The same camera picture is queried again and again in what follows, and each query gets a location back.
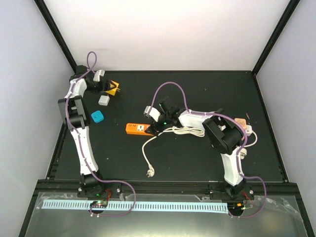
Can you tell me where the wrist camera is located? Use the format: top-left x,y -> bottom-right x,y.
144,106 -> 161,122
93,70 -> 105,82

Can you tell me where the orange power strip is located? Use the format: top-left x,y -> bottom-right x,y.
125,123 -> 151,136

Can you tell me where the white charger plug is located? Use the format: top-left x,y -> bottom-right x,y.
98,95 -> 110,106

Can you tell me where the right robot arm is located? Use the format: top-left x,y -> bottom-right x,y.
144,97 -> 244,199

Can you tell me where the clear plastic sheet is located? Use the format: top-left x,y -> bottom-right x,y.
26,193 -> 308,237

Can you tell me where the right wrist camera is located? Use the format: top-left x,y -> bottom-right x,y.
144,106 -> 161,122

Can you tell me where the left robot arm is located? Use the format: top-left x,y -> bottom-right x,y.
58,65 -> 118,198

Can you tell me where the pink round object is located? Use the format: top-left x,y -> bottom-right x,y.
235,118 -> 247,129

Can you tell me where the white power strip cord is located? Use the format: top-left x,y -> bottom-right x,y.
141,125 -> 205,178

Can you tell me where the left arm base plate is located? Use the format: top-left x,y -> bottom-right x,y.
77,182 -> 121,199

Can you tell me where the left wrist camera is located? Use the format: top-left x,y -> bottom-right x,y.
93,70 -> 105,82

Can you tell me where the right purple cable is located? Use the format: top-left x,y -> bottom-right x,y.
151,81 -> 268,219

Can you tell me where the blue plug adapter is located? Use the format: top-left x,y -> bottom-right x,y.
91,111 -> 104,123

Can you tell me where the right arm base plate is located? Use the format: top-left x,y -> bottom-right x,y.
205,182 -> 254,201

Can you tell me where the light blue slotted strip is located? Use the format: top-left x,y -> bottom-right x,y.
41,199 -> 229,214

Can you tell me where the yellow cube socket adapter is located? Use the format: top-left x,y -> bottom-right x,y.
106,80 -> 120,96

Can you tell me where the white socket adapter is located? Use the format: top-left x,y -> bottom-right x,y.
244,125 -> 258,148

